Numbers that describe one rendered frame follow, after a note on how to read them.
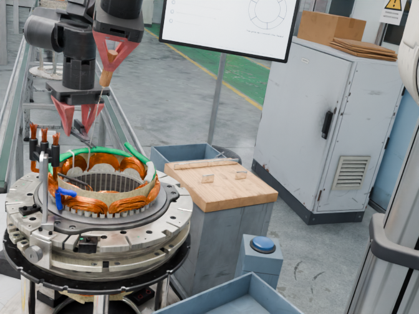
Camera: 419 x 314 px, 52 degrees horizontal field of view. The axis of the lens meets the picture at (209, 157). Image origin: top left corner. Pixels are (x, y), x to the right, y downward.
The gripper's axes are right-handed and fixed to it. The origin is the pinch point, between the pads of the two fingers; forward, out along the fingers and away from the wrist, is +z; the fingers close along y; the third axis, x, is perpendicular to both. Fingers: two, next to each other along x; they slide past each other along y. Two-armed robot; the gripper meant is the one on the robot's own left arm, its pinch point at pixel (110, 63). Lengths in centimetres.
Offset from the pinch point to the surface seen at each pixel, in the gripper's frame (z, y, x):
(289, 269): 155, -63, 130
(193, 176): 28.9, -6.1, 23.5
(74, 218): 18.7, 16.1, -2.4
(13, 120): 105, -106, -27
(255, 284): 16.9, 28.2, 25.1
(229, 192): 25.6, 1.1, 29.6
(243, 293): 19.2, 28.4, 23.8
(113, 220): 17.9, 16.8, 3.5
